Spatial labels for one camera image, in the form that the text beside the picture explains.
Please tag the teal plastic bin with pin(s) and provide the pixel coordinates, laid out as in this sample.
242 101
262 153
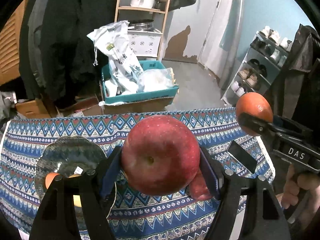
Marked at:
117 97

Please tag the grey shoe rack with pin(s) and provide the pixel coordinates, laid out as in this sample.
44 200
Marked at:
260 66

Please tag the clear plastic bag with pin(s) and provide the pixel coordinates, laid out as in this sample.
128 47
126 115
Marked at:
153 80

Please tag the dark red apple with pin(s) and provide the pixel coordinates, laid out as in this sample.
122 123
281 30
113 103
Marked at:
198 189

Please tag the grey crumpled clothing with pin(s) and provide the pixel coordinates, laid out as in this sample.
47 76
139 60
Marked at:
8 101

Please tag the brown cardboard box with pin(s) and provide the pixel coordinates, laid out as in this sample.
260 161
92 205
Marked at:
152 105

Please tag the wooden louvered closet door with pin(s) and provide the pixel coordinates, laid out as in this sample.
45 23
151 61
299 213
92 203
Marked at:
10 44

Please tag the blue patterned tablecloth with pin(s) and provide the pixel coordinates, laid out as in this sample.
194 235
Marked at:
134 215

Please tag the wooden drawer box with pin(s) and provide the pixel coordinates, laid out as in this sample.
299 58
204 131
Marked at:
33 109

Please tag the dark glass plate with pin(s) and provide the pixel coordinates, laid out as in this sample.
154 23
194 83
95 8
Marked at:
65 156

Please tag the white patterned storage box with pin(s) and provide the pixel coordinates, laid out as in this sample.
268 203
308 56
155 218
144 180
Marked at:
145 43

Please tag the wooden shelf unit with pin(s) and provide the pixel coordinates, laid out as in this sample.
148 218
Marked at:
124 11

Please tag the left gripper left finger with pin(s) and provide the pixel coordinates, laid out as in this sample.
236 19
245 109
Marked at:
56 218

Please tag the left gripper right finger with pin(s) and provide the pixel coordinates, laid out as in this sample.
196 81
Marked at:
263 218

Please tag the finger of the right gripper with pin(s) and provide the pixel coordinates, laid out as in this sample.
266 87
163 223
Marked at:
256 125
290 126

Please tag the white printed bag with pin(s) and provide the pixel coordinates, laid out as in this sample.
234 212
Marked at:
113 41

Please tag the steel pot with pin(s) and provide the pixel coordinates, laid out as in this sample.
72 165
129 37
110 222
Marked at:
141 25

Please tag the dark coat on right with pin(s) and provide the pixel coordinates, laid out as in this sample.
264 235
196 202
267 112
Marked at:
294 94

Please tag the large orange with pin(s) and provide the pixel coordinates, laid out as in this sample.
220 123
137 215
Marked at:
49 178

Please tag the small orange tangerine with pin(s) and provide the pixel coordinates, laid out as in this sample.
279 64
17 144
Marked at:
256 105

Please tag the black hanging coat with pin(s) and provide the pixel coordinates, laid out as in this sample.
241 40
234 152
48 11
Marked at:
57 59

